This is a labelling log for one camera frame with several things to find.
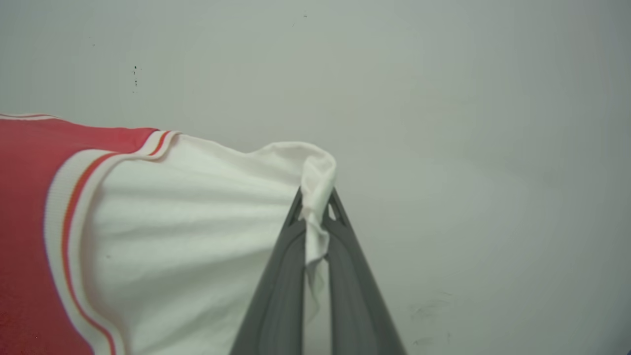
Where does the red jersey with white sleeves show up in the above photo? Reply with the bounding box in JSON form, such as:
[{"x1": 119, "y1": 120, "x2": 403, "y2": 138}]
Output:
[{"x1": 0, "y1": 113, "x2": 338, "y2": 355}]

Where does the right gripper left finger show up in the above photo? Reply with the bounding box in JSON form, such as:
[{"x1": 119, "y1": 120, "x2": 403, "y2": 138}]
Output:
[{"x1": 229, "y1": 187, "x2": 309, "y2": 355}]

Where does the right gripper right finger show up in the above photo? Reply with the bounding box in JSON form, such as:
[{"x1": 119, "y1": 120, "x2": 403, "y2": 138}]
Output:
[{"x1": 323, "y1": 187, "x2": 407, "y2": 355}]

